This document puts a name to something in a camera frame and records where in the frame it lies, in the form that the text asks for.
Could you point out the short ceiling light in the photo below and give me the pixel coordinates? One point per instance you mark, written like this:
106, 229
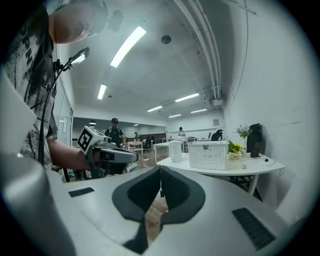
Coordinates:
102, 91

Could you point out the yellow flowers in pot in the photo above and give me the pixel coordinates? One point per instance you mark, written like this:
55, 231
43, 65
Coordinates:
235, 150

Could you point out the white cylindrical kettle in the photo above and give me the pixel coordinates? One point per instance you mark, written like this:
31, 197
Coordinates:
175, 151

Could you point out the ceiling light strip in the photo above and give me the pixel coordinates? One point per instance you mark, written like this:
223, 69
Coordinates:
154, 108
187, 97

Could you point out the white perforated basket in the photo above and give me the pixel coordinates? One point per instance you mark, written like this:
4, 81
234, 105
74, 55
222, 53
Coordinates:
208, 156

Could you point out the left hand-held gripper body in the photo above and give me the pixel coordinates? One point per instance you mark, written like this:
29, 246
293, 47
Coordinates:
86, 140

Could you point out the white curved table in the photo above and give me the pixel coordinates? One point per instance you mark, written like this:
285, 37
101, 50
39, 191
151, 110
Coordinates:
250, 167

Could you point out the person's left forearm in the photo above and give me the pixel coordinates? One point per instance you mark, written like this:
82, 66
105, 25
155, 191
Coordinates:
67, 155

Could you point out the person's grey printed shirt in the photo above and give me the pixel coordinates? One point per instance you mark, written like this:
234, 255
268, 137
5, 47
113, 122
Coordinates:
27, 82

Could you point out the white ceiling pipes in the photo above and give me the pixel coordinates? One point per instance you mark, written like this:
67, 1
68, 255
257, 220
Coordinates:
207, 50

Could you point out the long ceiling light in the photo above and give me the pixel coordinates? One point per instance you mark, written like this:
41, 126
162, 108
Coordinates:
128, 47

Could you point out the white ceiling junction box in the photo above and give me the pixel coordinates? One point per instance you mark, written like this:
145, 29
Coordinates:
216, 102

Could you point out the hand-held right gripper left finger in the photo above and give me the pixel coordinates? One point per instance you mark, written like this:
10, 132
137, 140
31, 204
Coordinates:
130, 200

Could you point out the black gooseneck lamp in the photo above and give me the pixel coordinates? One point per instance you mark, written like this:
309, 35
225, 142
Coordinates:
79, 58

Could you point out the white round base, black knob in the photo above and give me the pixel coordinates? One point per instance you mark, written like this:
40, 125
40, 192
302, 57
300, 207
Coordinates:
267, 161

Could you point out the black coffee machine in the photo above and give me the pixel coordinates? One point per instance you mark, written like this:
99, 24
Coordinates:
254, 140

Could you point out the round ceiling smoke detector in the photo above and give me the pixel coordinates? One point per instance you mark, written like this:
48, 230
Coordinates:
166, 39

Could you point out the small framed wall picture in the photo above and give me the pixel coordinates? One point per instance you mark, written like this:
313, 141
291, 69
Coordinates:
216, 122

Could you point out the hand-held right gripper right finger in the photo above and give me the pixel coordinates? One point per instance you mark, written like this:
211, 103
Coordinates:
185, 200

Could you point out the white flowers in vase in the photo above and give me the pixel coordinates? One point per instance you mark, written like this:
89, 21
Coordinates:
243, 131

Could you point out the white background table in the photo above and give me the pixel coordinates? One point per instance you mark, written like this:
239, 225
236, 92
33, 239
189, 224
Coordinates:
165, 144

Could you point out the person's face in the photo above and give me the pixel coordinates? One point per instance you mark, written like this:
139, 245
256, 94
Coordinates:
75, 22

